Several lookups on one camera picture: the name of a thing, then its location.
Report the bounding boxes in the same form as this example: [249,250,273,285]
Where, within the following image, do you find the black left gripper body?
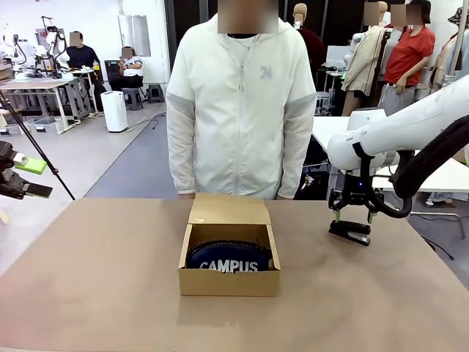
[0,140,27,201]

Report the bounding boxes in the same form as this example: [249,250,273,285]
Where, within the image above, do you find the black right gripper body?
[341,172,374,204]

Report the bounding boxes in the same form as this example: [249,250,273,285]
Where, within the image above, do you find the black stapler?
[328,219,372,246]

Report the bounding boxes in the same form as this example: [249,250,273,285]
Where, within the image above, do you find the navy campus pencil case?
[185,238,274,275]

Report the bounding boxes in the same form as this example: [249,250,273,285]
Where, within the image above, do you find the brown cardboard box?
[177,193,282,298]

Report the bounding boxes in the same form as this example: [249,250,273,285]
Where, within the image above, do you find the person's left forearm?
[277,120,317,201]

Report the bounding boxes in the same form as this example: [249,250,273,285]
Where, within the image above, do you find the person's right forearm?
[166,120,197,196]

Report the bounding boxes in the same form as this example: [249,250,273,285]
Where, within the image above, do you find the clear plastic bin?
[28,117,60,135]

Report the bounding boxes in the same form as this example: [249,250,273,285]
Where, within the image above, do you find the wooden table white legs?
[0,78,76,135]

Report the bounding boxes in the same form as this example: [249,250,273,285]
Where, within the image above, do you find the white air purifier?
[100,90,130,133]

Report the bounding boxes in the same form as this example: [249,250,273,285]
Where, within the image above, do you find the grey stool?
[122,87,144,111]
[147,84,164,104]

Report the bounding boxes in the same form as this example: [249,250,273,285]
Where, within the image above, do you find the seated person dark shirt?
[64,31,102,111]

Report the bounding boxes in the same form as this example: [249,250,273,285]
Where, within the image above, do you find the mannequin with beige coat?
[341,1,390,117]

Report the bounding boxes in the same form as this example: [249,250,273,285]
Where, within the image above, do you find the person in white jacket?
[165,14,318,201]

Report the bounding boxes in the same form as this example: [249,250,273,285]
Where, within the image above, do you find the seated person white shirt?
[108,45,144,92]

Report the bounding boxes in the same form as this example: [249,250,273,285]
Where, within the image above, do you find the mannequin with dark red top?
[292,3,327,93]

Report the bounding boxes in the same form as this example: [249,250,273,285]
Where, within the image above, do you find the metal pole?
[449,0,464,80]

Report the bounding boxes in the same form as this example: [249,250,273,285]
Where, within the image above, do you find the black camera tripod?
[0,91,76,201]

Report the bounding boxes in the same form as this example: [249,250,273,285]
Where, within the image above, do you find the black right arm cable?
[351,116,469,219]

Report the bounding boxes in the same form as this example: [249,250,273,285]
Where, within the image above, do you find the black floor cable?
[128,112,163,130]

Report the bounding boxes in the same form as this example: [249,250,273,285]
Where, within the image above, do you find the silver wall panel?
[117,14,152,58]

